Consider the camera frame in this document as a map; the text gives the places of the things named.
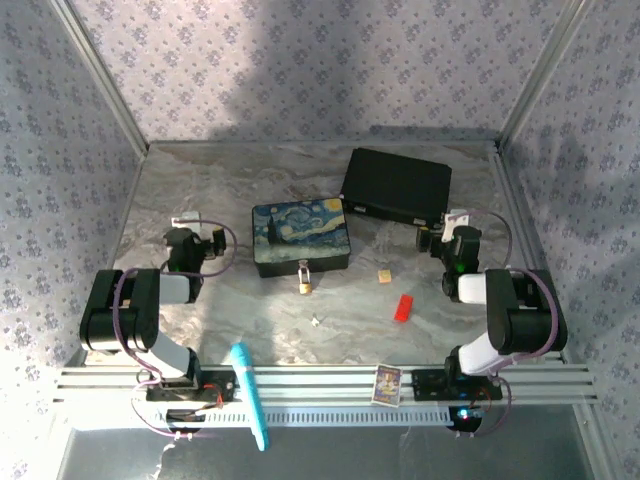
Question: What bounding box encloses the starry night painted box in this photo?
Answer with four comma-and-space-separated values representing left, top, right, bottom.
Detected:
251, 196, 354, 280

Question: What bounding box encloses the brass padlock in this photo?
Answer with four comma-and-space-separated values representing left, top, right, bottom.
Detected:
296, 259, 316, 297

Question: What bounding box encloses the black hard case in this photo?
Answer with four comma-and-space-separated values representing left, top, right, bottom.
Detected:
339, 146, 454, 232

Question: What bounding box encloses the red toy brick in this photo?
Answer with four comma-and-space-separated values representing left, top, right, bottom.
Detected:
392, 293, 416, 323

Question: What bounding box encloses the small picture card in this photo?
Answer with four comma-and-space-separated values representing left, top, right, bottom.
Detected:
370, 364, 404, 409

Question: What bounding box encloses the cyan pen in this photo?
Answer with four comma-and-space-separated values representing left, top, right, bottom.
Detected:
229, 341, 272, 453

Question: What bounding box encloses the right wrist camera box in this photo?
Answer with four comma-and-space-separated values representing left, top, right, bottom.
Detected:
441, 209, 473, 239

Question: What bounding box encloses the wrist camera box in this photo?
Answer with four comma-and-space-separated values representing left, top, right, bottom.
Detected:
171, 211, 203, 233
441, 209, 473, 239

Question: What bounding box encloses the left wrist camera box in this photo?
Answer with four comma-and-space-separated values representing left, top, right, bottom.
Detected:
171, 211, 203, 233

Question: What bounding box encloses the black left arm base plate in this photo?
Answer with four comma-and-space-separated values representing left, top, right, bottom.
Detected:
145, 366, 237, 405

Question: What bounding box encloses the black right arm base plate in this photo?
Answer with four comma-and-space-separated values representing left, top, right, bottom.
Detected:
411, 368, 504, 402

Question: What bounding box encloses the aluminium rail beam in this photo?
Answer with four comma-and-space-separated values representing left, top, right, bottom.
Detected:
52, 363, 600, 407

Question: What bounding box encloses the aluminium frame post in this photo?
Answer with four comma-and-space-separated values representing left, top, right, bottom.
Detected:
495, 0, 596, 151
48, 0, 151, 154

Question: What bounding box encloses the slotted grey cable duct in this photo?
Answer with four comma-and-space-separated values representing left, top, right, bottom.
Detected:
153, 409, 470, 430

